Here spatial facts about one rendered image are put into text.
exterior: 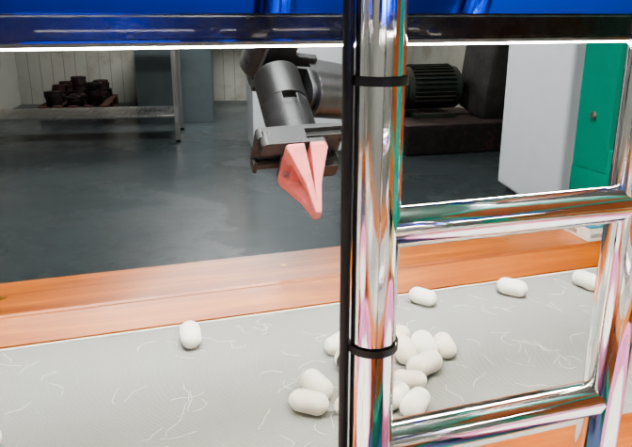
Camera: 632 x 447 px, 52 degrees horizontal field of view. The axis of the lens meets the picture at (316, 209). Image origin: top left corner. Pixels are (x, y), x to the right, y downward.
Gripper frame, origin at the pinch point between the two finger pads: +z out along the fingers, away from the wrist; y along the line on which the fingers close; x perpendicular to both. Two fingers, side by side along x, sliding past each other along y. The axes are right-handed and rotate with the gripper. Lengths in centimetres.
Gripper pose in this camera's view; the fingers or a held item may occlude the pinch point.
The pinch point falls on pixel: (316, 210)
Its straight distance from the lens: 68.4
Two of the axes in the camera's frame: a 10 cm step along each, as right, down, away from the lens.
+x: -1.9, 5.6, 8.1
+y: 9.5, -1.0, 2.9
